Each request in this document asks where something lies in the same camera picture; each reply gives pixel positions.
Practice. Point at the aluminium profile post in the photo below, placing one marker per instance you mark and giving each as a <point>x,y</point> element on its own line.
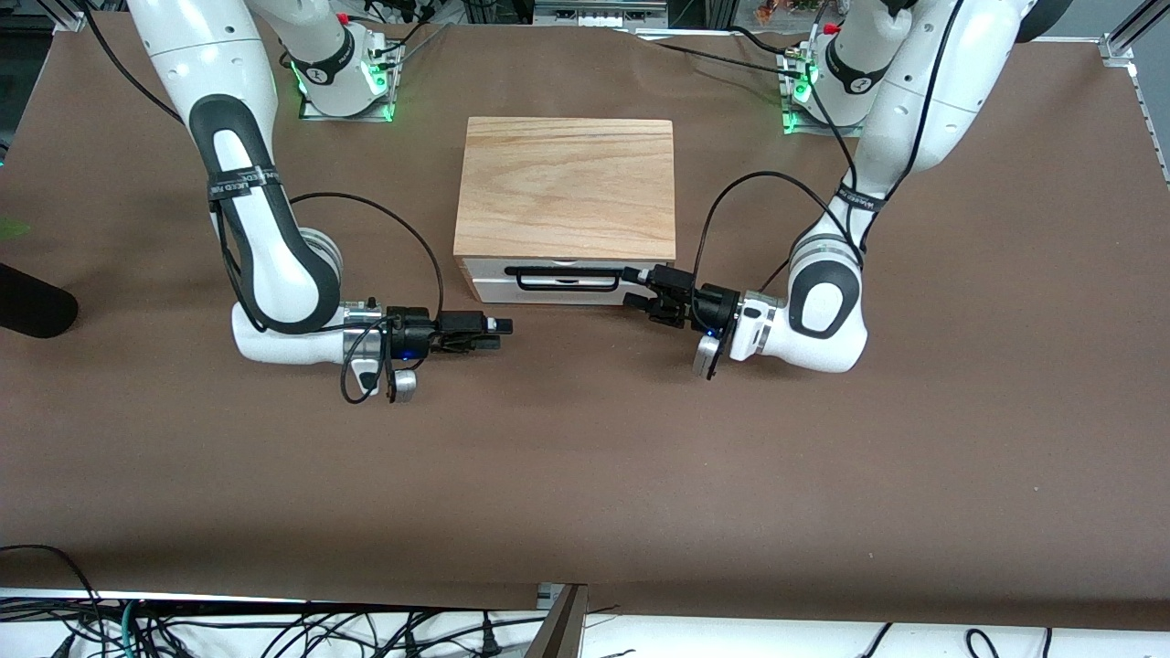
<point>559,626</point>

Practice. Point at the brown table cover sheet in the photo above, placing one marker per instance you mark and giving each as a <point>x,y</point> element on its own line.
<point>585,457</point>

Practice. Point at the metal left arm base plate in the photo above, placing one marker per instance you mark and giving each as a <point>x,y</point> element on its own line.
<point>792,100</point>

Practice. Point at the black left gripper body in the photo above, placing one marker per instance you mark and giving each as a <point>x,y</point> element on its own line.
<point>708,306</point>

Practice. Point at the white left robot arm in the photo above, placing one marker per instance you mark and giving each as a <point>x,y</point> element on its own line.
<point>923,91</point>

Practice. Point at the black rounded object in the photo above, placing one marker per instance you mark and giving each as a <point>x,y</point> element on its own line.
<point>32,306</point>

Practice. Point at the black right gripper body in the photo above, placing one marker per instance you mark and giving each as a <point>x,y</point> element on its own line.
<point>413,333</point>

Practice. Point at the light wooden drawer cabinet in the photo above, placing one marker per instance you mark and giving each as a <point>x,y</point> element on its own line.
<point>565,187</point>

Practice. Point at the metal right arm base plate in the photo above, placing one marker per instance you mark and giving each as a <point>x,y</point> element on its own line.
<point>388,73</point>

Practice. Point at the silver device with ports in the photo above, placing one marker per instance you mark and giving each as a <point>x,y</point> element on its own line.
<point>599,11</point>

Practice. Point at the aluminium frame corner profile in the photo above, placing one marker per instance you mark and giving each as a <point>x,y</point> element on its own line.
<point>1129,32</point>

